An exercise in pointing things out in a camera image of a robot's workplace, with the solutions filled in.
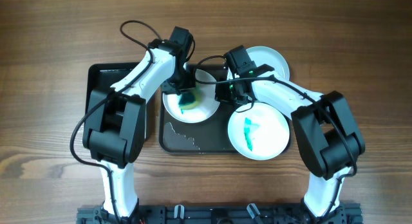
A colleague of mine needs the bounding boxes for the white plate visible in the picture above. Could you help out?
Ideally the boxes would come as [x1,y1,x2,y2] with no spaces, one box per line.
[162,83,220,124]
[227,102,290,160]
[224,45,290,80]

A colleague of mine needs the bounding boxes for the green and yellow sponge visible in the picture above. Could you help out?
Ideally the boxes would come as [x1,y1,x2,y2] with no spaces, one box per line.
[178,88,203,110]

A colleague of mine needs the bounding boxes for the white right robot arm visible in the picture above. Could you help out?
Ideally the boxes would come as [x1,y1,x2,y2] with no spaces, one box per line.
[217,46,365,223]

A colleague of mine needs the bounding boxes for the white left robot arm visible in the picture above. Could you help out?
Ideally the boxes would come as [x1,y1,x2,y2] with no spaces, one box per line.
[76,27,195,223]

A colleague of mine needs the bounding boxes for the large dark grey tray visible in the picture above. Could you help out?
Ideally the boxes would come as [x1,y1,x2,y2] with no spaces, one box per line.
[158,63,292,155]

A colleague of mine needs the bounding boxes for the small black tray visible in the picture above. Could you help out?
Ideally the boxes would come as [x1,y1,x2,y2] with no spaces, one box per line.
[85,62,151,142]

